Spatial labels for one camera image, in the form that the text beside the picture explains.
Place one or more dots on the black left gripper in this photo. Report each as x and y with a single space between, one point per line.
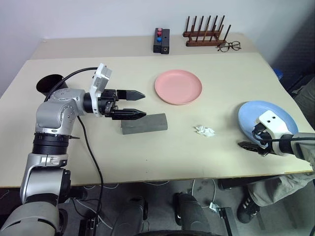
107 102

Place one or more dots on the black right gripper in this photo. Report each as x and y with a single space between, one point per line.
263 137

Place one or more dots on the light blue round plate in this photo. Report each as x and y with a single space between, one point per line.
248 115

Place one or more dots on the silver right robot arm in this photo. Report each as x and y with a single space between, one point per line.
305 147

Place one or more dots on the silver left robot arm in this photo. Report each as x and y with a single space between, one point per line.
54 113

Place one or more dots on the crumpled white paper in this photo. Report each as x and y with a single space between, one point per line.
204 130

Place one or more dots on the pink round plate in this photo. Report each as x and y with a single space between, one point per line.
178 87

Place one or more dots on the person's grey trouser leg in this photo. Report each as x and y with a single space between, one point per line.
278 189

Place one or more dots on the black sneaker with white stripes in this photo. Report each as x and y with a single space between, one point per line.
247 211

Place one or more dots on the black box with coloured buttons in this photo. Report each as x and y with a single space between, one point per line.
164 44

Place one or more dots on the blue container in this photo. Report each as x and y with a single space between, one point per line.
278 72

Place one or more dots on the black plastic cup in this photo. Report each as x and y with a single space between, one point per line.
49 83

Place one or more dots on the dark rounded shape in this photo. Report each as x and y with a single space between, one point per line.
190 214

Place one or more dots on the brown wooden peg rack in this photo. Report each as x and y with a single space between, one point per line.
204 43

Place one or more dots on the black-rimmed clear eyeglasses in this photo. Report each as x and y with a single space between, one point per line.
224 47

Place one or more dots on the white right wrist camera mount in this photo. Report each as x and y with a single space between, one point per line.
273 120

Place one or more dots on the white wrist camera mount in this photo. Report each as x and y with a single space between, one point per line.
273 120
99 81

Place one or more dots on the black table frame bar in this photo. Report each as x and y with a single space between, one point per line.
246 182

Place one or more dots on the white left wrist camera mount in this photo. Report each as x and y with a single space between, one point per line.
99 81

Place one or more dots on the black metal floor bracket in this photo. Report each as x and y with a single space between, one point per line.
225 221

